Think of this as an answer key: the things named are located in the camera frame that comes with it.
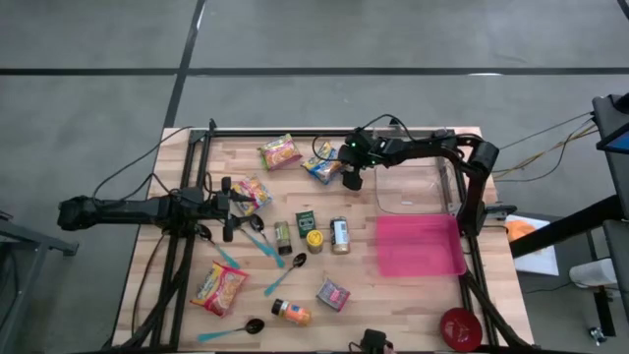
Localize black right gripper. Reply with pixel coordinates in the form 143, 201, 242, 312
338, 131, 394, 192

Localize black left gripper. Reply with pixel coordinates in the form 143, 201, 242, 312
198, 176, 257, 243

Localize black spoon teal handle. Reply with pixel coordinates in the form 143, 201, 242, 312
263, 252, 309, 298
195, 223, 242, 270
238, 226, 274, 258
196, 318, 266, 344
249, 214, 286, 269

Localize yellow beef ramen packet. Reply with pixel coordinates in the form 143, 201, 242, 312
230, 175, 274, 217

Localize blue yellow ramen packet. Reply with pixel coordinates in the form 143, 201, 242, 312
301, 141, 348, 186

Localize dark spice glass jar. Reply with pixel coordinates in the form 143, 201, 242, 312
329, 215, 352, 256

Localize green label herb jar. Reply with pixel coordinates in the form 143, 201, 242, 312
273, 219, 294, 257

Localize green pepper tin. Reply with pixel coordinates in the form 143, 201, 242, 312
295, 209, 317, 239

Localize small yellow lid jar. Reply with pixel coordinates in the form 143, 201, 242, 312
305, 229, 325, 255

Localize pink ramen noodle packet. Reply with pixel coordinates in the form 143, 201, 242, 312
257, 133, 304, 172

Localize orange red ramen packet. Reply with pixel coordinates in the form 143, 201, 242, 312
190, 260, 251, 319

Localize orange spice bottle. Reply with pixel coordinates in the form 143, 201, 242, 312
270, 297, 314, 327

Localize clear plastic bin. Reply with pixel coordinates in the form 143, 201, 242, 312
372, 127, 461, 216

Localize pink plastic tray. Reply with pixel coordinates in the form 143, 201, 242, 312
375, 213, 468, 278

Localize black device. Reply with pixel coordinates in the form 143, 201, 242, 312
348, 327, 394, 354

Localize orange object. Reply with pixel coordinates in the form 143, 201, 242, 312
505, 219, 538, 243

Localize red round bowl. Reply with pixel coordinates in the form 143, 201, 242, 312
438, 307, 485, 353

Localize white paper sheet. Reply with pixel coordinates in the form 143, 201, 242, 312
504, 213, 560, 277

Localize black metal beam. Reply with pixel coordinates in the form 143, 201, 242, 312
509, 195, 629, 260

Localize grey metal cart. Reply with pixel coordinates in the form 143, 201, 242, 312
0, 209, 80, 354

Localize blue screen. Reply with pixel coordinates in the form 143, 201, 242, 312
596, 128, 629, 154

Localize black equipment stand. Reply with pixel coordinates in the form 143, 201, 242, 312
591, 91, 629, 220

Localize caster wheel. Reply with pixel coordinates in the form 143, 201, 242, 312
588, 325, 609, 347

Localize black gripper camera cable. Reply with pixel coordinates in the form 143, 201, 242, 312
312, 113, 419, 163

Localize black metal rig frame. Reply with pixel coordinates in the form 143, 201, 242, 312
105, 117, 537, 354

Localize long black arm cable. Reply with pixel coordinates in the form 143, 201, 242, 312
90, 125, 196, 201

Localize thin black desk cable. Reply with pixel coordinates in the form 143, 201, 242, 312
499, 111, 595, 150

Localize thin yellow cable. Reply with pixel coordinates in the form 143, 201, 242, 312
492, 125, 600, 174

